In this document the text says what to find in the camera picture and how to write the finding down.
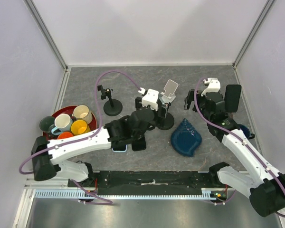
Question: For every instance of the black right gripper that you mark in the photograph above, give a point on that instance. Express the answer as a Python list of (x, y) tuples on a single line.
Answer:
[(188, 99)]

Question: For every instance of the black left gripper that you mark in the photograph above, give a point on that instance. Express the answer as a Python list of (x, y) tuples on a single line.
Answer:
[(157, 117)]

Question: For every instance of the black round phone stand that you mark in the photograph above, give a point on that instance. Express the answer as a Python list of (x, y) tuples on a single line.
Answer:
[(112, 107)]

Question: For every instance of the light blue phone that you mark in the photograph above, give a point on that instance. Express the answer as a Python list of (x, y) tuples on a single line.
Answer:
[(120, 149)]

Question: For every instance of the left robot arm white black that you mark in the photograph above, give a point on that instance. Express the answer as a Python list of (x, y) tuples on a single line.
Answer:
[(50, 157)]

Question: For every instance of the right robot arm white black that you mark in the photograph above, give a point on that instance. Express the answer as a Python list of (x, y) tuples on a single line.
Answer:
[(264, 185)]

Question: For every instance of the white phone stand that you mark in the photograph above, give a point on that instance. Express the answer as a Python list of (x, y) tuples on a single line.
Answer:
[(168, 94)]

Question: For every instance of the black phone on wooden stand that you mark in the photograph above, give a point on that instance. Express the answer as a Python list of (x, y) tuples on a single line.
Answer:
[(232, 97)]

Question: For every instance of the blue leaf-shaped plate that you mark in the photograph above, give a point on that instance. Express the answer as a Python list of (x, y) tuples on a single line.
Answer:
[(185, 140)]

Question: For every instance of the dark blue mug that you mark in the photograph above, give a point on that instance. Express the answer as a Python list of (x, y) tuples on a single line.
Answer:
[(247, 132)]

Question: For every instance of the beige mug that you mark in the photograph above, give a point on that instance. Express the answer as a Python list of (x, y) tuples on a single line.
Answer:
[(82, 112)]

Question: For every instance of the yellow cup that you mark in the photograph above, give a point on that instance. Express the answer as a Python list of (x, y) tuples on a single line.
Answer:
[(79, 127)]

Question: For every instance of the red round tray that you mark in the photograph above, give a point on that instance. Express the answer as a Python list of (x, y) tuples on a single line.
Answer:
[(69, 110)]

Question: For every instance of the orange cup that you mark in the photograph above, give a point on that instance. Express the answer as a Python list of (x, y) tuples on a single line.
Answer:
[(65, 135)]

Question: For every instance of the dark green mug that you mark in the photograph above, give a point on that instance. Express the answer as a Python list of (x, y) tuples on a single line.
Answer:
[(47, 124)]

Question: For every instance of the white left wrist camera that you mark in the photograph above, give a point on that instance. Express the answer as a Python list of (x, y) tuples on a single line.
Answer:
[(149, 98)]

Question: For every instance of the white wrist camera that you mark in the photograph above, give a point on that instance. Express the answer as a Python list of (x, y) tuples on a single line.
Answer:
[(212, 85), (149, 98)]

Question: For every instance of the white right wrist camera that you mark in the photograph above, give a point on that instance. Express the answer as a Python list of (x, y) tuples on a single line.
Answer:
[(212, 85)]

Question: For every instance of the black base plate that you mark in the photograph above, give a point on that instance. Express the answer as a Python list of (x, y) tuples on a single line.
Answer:
[(151, 182)]

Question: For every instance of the white mug blue handle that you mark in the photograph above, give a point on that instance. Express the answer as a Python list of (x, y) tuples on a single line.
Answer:
[(62, 124)]

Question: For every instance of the light blue cable duct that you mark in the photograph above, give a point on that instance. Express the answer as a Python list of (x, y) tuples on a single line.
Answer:
[(77, 194)]

